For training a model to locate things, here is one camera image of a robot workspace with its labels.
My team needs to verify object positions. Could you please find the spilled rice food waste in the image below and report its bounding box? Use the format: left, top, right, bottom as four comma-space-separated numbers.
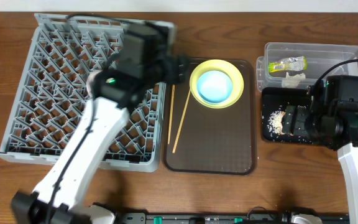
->
264, 110, 292, 137

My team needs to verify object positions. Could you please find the yellow plate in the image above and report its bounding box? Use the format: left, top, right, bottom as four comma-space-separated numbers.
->
189, 59, 244, 109

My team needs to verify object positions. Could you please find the clear plastic bin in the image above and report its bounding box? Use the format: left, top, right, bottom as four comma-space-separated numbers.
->
255, 42, 358, 91

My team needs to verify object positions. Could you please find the white pink bowl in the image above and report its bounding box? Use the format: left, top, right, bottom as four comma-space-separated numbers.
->
86, 70, 101, 98

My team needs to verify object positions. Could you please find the black waste tray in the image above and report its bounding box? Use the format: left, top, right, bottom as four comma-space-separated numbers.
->
260, 86, 338, 147

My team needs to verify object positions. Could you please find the wooden chopstick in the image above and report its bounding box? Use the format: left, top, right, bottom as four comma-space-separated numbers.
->
172, 90, 191, 154
167, 85, 175, 144

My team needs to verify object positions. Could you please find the light blue bowl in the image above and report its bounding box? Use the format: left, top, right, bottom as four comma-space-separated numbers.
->
196, 70, 233, 104

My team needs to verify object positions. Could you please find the grey plastic dish rack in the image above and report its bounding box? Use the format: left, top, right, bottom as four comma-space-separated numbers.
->
0, 13, 166, 172

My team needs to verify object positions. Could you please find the dark brown serving tray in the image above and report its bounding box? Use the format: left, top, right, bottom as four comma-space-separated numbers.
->
163, 60, 257, 175

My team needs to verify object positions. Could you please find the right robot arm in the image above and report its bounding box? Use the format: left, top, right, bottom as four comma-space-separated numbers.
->
282, 75, 358, 223

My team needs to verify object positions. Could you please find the crumpled white tissue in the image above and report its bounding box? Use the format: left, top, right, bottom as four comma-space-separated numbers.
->
282, 72, 306, 88

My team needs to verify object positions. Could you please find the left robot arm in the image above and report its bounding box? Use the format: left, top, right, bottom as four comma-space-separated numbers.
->
11, 21, 188, 223

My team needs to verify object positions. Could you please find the orange green snack wrapper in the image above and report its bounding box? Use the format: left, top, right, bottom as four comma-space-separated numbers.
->
268, 56, 308, 73

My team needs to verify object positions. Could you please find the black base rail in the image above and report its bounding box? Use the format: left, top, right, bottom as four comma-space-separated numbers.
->
115, 207, 350, 224

